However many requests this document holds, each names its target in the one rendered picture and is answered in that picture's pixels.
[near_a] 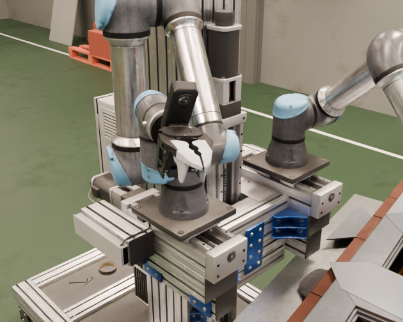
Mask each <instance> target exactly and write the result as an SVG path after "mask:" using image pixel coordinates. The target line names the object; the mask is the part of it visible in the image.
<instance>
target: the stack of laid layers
mask: <svg viewBox="0 0 403 322"><path fill-rule="evenodd" d="M402 248H403V235H402V237H401V238H400V240H399V241H398V243H397V244H396V246H395V247H394V249H393V250H392V252H391V253H390V255H389V256H388V258H387V259H386V261H385V262H384V264H383V265H382V267H383V268H386V269H388V270H389V269H390V267H391V266H392V264H393V262H394V261H395V260H396V258H397V256H398V255H399V253H400V251H401V250H402ZM347 293H348V292H347ZM348 295H349V296H350V297H351V299H352V301H353V302H354V304H355V308H354V309H353V310H352V312H351V314H350V315H349V317H348V318H347V320H346V321H345V322H356V321H357V319H360V320H362V321H364V322H403V320H402V319H400V318H398V317H396V316H394V315H392V314H390V313H388V312H386V311H384V310H382V309H380V308H378V307H376V306H375V305H372V304H371V303H368V302H366V301H364V300H362V299H360V298H358V297H357V296H354V295H352V294H350V293H348Z"/></svg>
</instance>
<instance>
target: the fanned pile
mask: <svg viewBox="0 0 403 322"><path fill-rule="evenodd" d="M371 217H372V216H371V215H370V214H369V213H368V212H367V210H366V209H364V207H359V208H357V209H354V210H353V211H352V212H351V213H350V214H349V215H348V216H347V217H346V219H345V220H344V221H343V222H342V223H341V224H340V225H339V226H338V227H337V228H336V229H335V230H334V231H333V232H332V233H331V234H330V235H329V237H328V238H327V239H326V240H340V239H348V238H355V237H356V235H357V234H358V233H359V232H360V231H361V230H362V228H363V227H364V226H365V224H366V223H367V222H368V221H369V220H370V218H371Z"/></svg>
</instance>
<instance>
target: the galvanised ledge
mask: <svg viewBox="0 0 403 322"><path fill-rule="evenodd" d="M383 203H384V202H382V201H378V200H375V199H371V198H368V197H364V196H362V195H358V194H354V195H353V196H352V197H351V198H350V199H349V200H348V201H347V202H346V203H345V204H344V205H343V206H342V207H341V209H340V210H339V211H338V212H337V213H336V214H335V215H334V216H333V217H332V218H331V219H330V220H329V224H328V225H327V226H325V227H323V228H322V234H321V240H320V249H319V250H318V251H316V252H315V253H314V254H312V255H311V256H310V257H308V258H306V259H304V258H302V257H300V256H298V255H296V256H295V257H294V258H293V259H292V260H291V261H290V263H289V264H288V265H287V266H286V267H284V269H282V271H281V272H280V273H279V274H278V275H277V276H276V277H275V278H274V279H273V280H272V281H271V282H270V283H269V284H268V285H267V286H266V287H265V289H264V290H263V291H262V292H261V293H260V294H259V295H258V296H257V297H256V298H255V299H254V300H253V301H252V302H251V303H250V304H249V305H248V306H247V307H246V308H245V309H244V310H243V311H242V312H241V313H240V314H239V316H238V317H237V318H236V319H235V320H234V321H233V322H287V320H288V319H289V317H291V315H292V314H293V313H294V312H295V310H296V309H297V308H298V307H299V306H300V304H301V303H302V302H303V300H304V299H305V298H306V297H305V296H303V295H302V294H301V290H300V288H299V283H300V282H301V280H302V279H303V278H304V277H305V276H307V275H308V274H309V273H310V272H312V271H314V270H316V269H318V268H323V269H325V270H328V269H330V268H331V265H330V263H329V262H335V261H336V260H337V259H338V258H339V257H340V255H341V254H342V253H343V251H344V250H345V249H346V248H347V247H348V245H349V244H350V243H351V242H352V241H353V239H354V238H348V239H340V240H326V239H327V238H328V237H329V235H330V234H331V233H332V232H333V231H334V230H335V229H336V228H337V227H338V226H339V225H340V224H341V223H342V222H343V221H344V220H345V219H346V217H347V216H348V215H349V214H350V213H351V212H352V211H353V210H354V209H357V208H359V207H364V209H366V210H367V212H368V213H369V214H370V215H371V216H373V215H374V213H375V212H376V211H377V210H378V209H379V207H380V206H381V205H382V204H383Z"/></svg>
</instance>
